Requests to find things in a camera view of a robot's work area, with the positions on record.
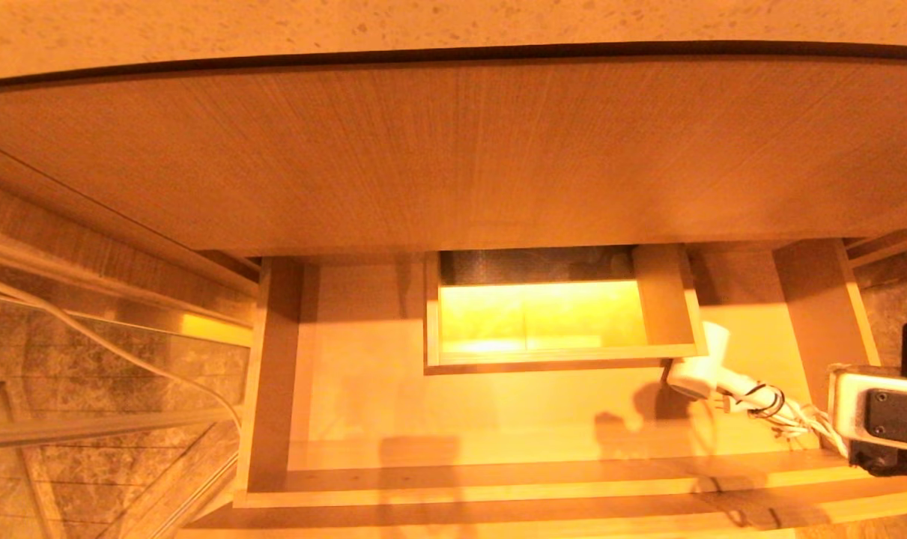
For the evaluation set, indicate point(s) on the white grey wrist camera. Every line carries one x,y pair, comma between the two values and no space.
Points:
872,408

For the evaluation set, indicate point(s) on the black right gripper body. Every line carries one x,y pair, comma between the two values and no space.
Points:
891,460

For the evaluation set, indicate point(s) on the wooden drawer with cutout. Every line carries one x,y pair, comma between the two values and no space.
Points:
363,404

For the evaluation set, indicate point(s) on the white hair dryer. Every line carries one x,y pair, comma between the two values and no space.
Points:
696,374

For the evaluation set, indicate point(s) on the wooden vanity cabinet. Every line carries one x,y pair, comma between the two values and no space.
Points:
453,150

